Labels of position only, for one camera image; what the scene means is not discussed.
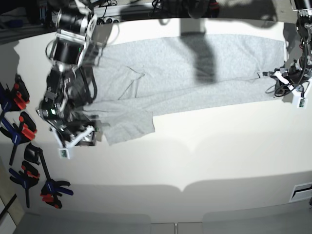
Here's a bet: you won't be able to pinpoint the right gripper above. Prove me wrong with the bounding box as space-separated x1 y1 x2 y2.
48 120 103 148

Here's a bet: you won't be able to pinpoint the black strip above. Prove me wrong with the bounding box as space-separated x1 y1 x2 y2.
0 194 17 219

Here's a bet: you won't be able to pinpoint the aluminium frame rail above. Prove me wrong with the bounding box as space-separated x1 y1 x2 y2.
0 25 51 45

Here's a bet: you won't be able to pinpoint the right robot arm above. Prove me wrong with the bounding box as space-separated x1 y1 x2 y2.
36 0 98 149

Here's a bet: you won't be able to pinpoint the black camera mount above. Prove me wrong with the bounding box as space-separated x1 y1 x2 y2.
187 0 209 19

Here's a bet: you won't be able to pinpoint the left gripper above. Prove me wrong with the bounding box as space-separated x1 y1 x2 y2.
262 62 312 98

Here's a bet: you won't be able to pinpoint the black cable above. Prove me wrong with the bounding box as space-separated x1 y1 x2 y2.
265 43 310 98

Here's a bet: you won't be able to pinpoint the grey T-shirt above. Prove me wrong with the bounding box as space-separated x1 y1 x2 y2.
82 34 284 145

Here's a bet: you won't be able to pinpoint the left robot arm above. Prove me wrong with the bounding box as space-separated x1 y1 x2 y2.
264 0 312 98

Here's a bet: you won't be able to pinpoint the blue red bar clamp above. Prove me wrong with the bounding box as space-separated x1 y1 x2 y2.
24 143 74 209
9 160 40 208
0 111 37 166
0 74 30 120

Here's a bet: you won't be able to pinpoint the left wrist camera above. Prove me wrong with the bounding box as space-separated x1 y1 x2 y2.
292 96 308 109

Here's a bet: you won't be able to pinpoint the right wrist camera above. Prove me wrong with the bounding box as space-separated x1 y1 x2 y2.
58 148 73 159

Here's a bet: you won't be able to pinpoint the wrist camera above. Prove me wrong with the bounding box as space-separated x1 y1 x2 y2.
292 96 308 109
58 148 73 159

